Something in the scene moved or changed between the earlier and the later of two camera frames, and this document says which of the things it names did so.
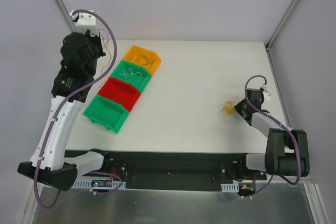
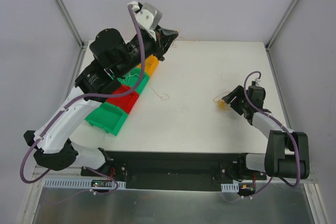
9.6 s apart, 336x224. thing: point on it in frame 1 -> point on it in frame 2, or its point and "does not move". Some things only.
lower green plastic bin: x=103 y=110 does not move
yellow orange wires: x=228 y=108 -> x=222 y=105
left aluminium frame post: x=59 y=2 does not move
